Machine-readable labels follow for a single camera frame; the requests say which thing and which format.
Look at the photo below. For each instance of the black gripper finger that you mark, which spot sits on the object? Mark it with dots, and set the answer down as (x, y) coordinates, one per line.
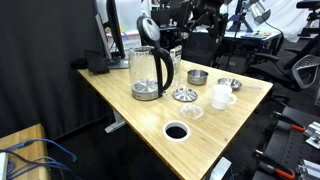
(224, 23)
(200, 18)

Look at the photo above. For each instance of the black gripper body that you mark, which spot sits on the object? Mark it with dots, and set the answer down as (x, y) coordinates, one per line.
(210, 6)

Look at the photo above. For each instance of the white ceramic mug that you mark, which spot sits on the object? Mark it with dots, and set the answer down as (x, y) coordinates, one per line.
(220, 96)

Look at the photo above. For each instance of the small silver frying pan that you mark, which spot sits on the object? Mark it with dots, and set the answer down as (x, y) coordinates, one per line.
(230, 83)

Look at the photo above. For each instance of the blue stand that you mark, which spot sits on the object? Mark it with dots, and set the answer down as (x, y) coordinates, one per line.
(241, 18)

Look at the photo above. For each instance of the cluttered white desk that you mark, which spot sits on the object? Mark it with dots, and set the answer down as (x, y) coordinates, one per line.
(263, 36)

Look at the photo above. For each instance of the white green food box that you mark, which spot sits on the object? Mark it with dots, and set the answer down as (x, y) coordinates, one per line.
(176, 53)

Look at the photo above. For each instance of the small stainless steel pot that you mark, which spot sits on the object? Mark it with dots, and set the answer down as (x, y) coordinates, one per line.
(197, 78)

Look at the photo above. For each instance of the black armrest office chair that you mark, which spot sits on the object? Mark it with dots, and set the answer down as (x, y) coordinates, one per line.
(266, 68)

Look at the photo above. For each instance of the pink lid with blue tape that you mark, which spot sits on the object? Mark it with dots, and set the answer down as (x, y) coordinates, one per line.
(133, 32)

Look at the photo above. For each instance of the clear plastic storage bin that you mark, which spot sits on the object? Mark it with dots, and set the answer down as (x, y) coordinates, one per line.
(131, 15)

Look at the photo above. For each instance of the white printed cardboard box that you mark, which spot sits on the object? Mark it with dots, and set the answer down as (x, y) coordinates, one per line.
(132, 43)

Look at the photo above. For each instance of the glass electric kettle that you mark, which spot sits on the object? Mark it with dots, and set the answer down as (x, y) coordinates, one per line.
(146, 70)

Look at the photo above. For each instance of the silver pot lid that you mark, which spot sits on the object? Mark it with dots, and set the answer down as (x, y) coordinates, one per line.
(185, 94)

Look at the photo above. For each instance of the black computer monitor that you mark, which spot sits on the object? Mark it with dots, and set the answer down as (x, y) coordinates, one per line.
(115, 30)

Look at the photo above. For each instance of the black tall office chair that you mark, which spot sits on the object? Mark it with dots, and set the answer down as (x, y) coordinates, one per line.
(311, 16)

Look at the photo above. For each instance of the clear glass lid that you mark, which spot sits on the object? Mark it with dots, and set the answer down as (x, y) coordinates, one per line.
(192, 111)

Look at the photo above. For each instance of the grey mesh office chair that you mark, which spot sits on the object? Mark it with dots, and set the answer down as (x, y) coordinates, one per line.
(308, 70)

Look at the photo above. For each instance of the black keyboard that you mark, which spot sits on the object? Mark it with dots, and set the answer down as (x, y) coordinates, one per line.
(96, 62)

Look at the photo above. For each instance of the black computer mouse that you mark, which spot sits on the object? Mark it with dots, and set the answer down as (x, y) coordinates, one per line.
(78, 64)

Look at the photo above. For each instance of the white table leg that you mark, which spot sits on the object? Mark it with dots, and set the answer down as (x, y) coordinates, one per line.
(116, 123)

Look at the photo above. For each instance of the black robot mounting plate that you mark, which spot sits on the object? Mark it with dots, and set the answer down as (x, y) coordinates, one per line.
(290, 146)

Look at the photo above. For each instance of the white plastic box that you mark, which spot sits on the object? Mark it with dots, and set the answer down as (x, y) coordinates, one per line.
(220, 170)

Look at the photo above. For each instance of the black fabric partition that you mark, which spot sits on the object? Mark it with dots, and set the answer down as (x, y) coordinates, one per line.
(43, 60)

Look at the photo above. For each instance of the wooden side table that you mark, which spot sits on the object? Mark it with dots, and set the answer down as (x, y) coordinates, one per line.
(23, 136)

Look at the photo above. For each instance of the white power strip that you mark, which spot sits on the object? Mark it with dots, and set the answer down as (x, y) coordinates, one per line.
(2, 166)

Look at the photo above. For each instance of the aluminium bracket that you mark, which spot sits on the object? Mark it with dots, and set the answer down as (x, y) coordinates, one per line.
(310, 170)
(314, 135)

